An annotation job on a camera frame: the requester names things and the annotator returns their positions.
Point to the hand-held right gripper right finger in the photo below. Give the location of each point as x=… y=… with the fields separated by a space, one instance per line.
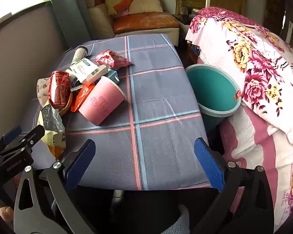
x=208 y=165

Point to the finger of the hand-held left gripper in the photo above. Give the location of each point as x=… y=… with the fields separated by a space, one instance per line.
x=31 y=134
x=12 y=134

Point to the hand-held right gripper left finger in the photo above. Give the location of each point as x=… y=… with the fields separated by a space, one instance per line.
x=80 y=163

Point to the yellow snack bag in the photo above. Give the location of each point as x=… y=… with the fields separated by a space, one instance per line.
x=53 y=139

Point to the printed white face mask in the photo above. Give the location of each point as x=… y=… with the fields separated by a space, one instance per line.
x=42 y=90

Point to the red soda can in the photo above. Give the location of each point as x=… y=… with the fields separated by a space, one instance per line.
x=59 y=90

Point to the orange packet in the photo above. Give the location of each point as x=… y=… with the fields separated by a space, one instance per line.
x=81 y=97

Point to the pink paper cup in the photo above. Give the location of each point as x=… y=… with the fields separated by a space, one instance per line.
x=100 y=102

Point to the teal plastic bin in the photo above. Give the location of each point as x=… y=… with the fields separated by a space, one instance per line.
x=210 y=90

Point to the white medicine box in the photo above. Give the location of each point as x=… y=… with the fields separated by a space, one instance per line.
x=88 y=70

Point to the grey plastic tube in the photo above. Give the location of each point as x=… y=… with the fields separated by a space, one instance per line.
x=78 y=53

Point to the light blue drink carton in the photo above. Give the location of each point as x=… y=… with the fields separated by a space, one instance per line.
x=113 y=75

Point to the pink snack wrapper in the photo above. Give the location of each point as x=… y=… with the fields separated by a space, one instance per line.
x=112 y=59

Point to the person's left hand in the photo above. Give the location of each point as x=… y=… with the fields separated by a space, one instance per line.
x=6 y=213

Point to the pink white bed sheet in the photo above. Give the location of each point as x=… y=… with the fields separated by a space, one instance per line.
x=258 y=139

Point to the person's light blue fleece top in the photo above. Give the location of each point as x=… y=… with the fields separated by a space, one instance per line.
x=178 y=221

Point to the grey plaid tablecloth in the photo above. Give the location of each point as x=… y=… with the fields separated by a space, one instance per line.
x=161 y=90

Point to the floral bed sheet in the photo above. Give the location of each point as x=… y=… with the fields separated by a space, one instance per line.
x=258 y=53

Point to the grey blue curtain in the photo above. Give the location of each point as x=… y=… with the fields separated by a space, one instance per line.
x=66 y=12

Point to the beige sofa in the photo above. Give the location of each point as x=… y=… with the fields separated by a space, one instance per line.
x=100 y=24

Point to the orange seat cushion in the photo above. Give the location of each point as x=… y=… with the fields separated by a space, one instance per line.
x=146 y=22

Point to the yellow orange cushion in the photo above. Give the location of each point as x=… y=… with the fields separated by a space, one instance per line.
x=117 y=0

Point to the beige pillow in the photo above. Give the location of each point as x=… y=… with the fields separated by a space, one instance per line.
x=146 y=3

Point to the wooden cabinet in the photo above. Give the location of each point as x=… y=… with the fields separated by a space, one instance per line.
x=273 y=4

